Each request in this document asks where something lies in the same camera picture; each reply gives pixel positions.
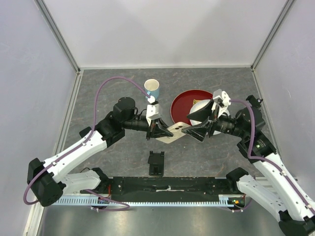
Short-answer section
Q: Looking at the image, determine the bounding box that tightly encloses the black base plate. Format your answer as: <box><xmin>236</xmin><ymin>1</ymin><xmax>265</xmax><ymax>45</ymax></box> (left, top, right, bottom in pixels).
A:
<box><xmin>93</xmin><ymin>177</ymin><xmax>243</xmax><ymax>202</ymax></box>

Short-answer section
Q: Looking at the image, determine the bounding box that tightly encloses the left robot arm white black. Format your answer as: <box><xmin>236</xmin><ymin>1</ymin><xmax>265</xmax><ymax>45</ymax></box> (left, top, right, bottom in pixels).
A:
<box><xmin>26</xmin><ymin>97</ymin><xmax>174</xmax><ymax>207</ymax></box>

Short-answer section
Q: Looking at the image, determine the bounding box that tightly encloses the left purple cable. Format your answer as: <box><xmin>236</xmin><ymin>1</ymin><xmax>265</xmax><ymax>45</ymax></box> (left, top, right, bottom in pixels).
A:
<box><xmin>23</xmin><ymin>76</ymin><xmax>153</xmax><ymax>211</ymax></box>

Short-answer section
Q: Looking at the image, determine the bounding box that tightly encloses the phone with beige case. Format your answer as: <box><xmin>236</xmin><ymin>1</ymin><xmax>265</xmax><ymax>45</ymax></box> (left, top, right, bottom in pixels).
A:
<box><xmin>156</xmin><ymin>122</ymin><xmax>190</xmax><ymax>144</ymax></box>

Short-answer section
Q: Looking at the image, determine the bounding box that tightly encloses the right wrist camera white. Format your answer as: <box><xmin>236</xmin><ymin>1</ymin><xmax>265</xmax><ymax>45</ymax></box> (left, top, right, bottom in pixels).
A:
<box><xmin>212</xmin><ymin>89</ymin><xmax>231</xmax><ymax>110</ymax></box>

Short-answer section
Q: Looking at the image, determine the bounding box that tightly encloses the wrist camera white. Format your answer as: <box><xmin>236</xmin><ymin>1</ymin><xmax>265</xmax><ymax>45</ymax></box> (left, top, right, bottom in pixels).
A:
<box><xmin>146</xmin><ymin>96</ymin><xmax>161</xmax><ymax>122</ymax></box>
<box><xmin>212</xmin><ymin>89</ymin><xmax>231</xmax><ymax>110</ymax></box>

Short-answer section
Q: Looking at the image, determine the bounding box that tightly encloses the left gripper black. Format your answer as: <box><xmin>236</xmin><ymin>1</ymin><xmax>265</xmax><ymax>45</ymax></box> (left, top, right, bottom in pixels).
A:
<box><xmin>123</xmin><ymin>114</ymin><xmax>173</xmax><ymax>140</ymax></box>

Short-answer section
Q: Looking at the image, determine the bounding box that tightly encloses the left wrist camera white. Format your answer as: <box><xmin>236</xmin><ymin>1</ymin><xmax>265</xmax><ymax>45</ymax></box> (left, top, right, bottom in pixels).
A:
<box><xmin>146</xmin><ymin>96</ymin><xmax>161</xmax><ymax>122</ymax></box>

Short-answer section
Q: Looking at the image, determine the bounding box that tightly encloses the blue mug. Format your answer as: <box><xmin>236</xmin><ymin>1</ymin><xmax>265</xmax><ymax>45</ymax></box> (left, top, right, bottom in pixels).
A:
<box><xmin>144</xmin><ymin>79</ymin><xmax>160</xmax><ymax>100</ymax></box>

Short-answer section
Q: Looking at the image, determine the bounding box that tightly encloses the grey slotted cable duct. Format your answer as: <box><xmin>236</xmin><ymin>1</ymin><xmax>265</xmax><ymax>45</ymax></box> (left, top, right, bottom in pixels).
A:
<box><xmin>53</xmin><ymin>195</ymin><xmax>236</xmax><ymax>207</ymax></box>

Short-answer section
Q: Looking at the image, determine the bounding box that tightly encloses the black folding phone stand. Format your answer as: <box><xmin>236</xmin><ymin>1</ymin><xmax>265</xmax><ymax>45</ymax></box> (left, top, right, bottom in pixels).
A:
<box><xmin>148</xmin><ymin>150</ymin><xmax>165</xmax><ymax>177</ymax></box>

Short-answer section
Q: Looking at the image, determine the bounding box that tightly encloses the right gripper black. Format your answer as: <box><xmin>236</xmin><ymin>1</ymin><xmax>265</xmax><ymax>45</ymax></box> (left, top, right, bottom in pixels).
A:
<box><xmin>182</xmin><ymin>98</ymin><xmax>248</xmax><ymax>142</ymax></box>

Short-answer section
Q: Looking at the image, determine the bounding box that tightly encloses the black round-base phone holder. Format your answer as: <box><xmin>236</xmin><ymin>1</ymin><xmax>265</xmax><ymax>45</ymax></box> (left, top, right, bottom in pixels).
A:
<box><xmin>246</xmin><ymin>95</ymin><xmax>263</xmax><ymax>109</ymax></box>

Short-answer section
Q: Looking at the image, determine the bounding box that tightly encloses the yellow item on tray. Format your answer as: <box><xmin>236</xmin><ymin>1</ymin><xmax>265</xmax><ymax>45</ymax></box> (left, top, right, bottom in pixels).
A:
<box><xmin>193</xmin><ymin>99</ymin><xmax>200</xmax><ymax>105</ymax></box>

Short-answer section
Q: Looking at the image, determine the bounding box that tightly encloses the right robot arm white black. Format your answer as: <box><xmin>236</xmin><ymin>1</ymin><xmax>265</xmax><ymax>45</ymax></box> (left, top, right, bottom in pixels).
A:
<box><xmin>183</xmin><ymin>95</ymin><xmax>315</xmax><ymax>236</ymax></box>

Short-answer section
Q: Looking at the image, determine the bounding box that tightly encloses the white paper plate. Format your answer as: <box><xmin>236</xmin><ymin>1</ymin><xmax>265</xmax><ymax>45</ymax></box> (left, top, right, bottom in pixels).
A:
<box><xmin>189</xmin><ymin>99</ymin><xmax>230</xmax><ymax>135</ymax></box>

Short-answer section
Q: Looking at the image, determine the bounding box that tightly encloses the red round tray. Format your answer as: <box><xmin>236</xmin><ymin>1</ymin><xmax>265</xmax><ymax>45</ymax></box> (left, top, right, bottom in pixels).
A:
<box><xmin>170</xmin><ymin>89</ymin><xmax>213</xmax><ymax>125</ymax></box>

